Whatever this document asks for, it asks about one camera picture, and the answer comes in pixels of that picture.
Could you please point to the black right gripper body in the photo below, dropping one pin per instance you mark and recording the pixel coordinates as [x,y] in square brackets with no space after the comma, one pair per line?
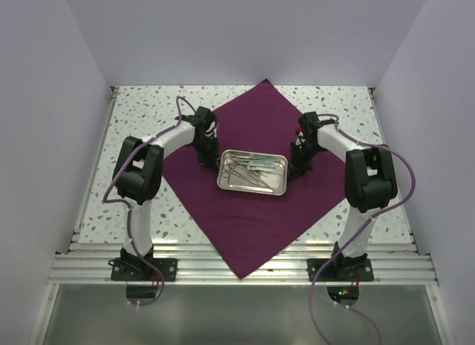
[301,155]

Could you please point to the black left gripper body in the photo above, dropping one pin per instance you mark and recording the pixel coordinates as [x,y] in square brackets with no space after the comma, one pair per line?
[207,150]

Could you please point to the silver clamp forceps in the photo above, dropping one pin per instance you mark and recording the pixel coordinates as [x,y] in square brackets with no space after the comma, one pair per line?
[263,184]

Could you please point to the stainless steel tray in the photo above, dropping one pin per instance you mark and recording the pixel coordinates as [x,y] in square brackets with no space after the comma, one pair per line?
[276,179]

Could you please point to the small green-white packet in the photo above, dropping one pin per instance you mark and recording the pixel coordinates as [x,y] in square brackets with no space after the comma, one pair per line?
[261,165]

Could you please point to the purple surgical drape cloth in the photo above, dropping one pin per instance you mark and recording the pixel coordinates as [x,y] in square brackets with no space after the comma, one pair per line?
[249,229]

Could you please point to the silver forceps scissors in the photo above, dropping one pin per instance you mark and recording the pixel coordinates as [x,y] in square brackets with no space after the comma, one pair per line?
[239,170]

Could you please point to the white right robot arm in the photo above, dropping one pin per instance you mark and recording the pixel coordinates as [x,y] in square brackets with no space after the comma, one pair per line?
[369,186]

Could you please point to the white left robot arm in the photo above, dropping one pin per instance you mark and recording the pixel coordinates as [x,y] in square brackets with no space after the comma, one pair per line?
[138,175]

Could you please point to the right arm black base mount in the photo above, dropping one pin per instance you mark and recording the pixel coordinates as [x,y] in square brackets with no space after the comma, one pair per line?
[359,270]

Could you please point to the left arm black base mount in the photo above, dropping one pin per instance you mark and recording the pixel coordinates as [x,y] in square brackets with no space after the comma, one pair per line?
[164,269]

